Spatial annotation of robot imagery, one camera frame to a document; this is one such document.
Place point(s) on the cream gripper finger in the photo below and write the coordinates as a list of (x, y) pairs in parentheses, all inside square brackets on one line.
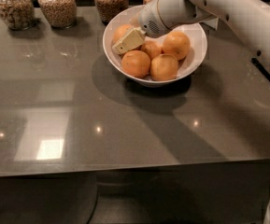
[(134, 20), (132, 39)]

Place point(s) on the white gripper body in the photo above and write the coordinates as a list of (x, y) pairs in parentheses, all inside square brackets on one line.
[(152, 20)]

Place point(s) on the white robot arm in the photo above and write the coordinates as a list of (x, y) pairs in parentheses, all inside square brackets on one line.
[(234, 89)]

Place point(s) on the small middle orange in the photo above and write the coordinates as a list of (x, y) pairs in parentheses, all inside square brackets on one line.
[(152, 48)]

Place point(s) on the white ceramic bowl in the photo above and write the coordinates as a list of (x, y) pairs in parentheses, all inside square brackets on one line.
[(188, 65)]

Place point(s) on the white angled stand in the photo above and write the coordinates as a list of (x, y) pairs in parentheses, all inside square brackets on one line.
[(211, 22)]

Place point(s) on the far left glass jar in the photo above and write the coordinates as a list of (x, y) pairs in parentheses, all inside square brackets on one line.
[(17, 14)]

